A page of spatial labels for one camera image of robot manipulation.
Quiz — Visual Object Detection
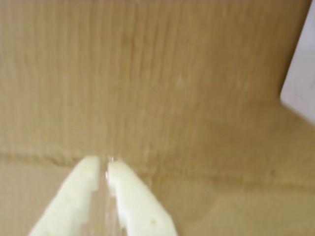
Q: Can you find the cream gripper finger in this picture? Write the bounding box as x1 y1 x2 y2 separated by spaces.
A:
29 156 101 236
107 160 177 236

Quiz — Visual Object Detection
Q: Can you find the white plastic box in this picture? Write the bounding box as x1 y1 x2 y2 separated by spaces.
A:
280 0 315 122

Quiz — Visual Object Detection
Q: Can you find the brown cardboard sheet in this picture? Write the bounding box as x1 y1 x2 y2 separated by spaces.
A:
0 0 315 236

